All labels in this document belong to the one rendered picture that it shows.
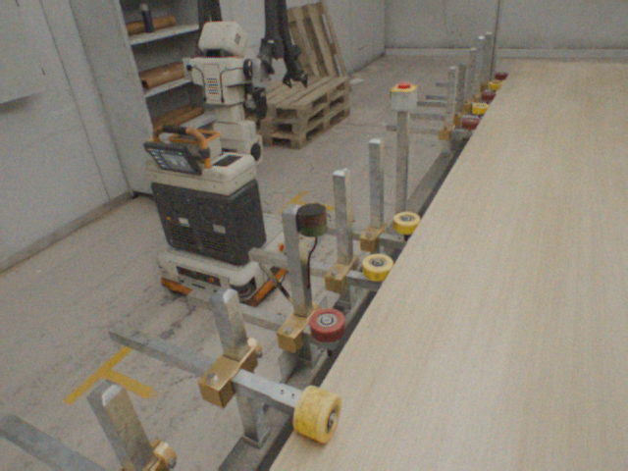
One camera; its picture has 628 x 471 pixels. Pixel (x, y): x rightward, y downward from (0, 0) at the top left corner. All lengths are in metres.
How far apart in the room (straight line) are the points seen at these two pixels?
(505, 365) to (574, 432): 0.16
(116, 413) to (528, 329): 0.80
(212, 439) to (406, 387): 1.23
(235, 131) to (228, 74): 0.32
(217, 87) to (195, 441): 1.63
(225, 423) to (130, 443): 1.33
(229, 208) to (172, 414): 0.94
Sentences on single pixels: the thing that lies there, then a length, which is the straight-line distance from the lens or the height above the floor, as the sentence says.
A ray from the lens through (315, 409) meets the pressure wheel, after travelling 0.77.
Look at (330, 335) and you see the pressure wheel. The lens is 1.00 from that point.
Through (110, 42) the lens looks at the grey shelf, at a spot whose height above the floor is 1.25.
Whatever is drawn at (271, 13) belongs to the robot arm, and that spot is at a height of 1.41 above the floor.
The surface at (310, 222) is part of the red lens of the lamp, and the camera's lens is 0.90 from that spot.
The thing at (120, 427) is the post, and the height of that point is 1.08.
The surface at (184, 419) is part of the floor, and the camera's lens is 2.10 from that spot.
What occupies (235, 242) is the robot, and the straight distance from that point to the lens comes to 2.26.
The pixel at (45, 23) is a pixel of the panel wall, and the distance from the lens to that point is 3.71.
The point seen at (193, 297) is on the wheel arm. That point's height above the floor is 0.86.
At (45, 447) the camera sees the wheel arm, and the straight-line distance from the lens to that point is 0.90.
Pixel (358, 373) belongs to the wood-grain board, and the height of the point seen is 0.90.
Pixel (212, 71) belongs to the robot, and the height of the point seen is 1.18.
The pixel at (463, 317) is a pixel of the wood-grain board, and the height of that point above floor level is 0.90.
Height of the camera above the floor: 1.59
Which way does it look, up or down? 31 degrees down
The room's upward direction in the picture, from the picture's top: 5 degrees counter-clockwise
